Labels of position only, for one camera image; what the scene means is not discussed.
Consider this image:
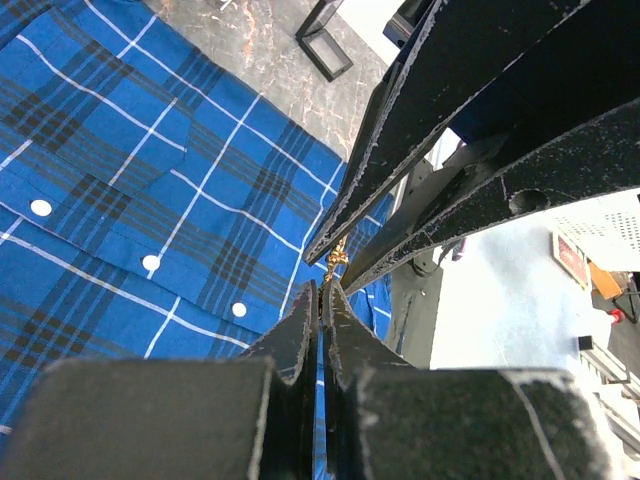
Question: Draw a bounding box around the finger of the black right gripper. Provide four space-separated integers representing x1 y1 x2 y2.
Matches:
304 1 585 263
341 100 639 295

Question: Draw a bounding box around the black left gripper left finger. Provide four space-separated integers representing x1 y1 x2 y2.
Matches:
1 282 319 479

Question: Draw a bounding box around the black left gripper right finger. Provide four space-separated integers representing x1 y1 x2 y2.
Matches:
322 281 625 479

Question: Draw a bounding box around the blue plaid shirt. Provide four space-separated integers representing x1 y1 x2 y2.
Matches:
0 0 396 441

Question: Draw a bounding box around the black brooch display box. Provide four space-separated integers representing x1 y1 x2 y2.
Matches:
295 0 353 82

